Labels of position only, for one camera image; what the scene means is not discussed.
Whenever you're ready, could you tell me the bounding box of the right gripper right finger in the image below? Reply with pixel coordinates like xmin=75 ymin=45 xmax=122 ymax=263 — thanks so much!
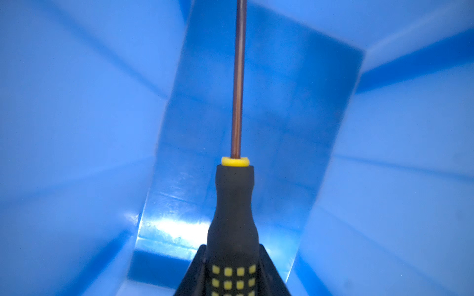
xmin=258 ymin=244 xmax=291 ymax=296

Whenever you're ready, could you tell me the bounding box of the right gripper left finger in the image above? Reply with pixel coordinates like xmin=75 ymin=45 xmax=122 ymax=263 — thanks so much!
xmin=174 ymin=245 xmax=206 ymax=296

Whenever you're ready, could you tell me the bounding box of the black yellow screwdriver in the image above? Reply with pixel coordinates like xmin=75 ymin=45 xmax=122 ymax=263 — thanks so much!
xmin=205 ymin=1 xmax=259 ymax=296

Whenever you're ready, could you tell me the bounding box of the blue plastic bin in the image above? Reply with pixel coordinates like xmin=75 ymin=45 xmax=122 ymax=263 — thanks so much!
xmin=1 ymin=1 xmax=474 ymax=296

